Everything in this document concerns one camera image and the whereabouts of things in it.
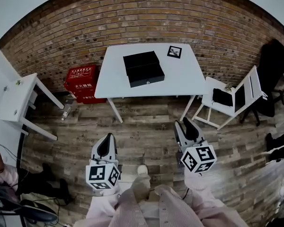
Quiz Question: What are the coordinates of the black framed picture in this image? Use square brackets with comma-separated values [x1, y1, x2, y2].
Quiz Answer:
[167, 45, 183, 59]

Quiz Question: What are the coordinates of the black office chair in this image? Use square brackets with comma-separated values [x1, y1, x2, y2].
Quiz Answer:
[240, 38, 284, 127]

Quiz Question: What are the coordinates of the person's right forearm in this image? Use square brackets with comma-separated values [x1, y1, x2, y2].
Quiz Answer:
[184, 168, 228, 219]

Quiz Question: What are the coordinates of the person's left forearm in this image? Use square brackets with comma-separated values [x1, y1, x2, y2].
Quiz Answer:
[86, 184, 123, 227]

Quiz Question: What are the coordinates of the person's white shoe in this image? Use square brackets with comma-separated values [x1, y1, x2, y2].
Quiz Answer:
[137, 164, 149, 176]

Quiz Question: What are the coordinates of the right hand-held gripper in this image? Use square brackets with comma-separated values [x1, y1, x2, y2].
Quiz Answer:
[174, 117, 218, 175]

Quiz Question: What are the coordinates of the white wooden chair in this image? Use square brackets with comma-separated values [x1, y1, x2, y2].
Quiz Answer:
[191, 65, 268, 131]

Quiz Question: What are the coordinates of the black swivel chair base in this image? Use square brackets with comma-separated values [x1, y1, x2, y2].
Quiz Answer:
[0, 192, 59, 224]

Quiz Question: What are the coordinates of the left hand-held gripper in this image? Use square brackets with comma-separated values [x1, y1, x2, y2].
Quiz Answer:
[85, 133, 122, 197]

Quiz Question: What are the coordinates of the white side table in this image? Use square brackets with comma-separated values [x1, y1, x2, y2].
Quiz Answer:
[0, 72, 65, 142]

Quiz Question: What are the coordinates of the black drawer with knob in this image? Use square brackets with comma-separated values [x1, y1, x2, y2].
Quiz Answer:
[125, 61, 166, 88]

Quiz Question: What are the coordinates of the black pouch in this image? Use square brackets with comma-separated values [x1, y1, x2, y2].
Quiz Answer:
[212, 87, 235, 107]

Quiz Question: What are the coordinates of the person's pink shirt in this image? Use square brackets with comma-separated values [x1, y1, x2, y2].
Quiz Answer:
[73, 184, 250, 227]

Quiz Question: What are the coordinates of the clear plastic bottle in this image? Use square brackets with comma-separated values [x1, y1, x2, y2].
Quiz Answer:
[61, 104, 72, 122]

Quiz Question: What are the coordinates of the black box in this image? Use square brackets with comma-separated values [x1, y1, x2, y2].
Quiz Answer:
[123, 51, 160, 75]

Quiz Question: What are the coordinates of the person's beige trouser leg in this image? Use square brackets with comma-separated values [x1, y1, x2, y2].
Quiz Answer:
[129, 173, 152, 204]

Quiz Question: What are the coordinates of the red fire equipment box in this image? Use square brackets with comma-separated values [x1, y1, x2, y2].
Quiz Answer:
[63, 64, 107, 105]

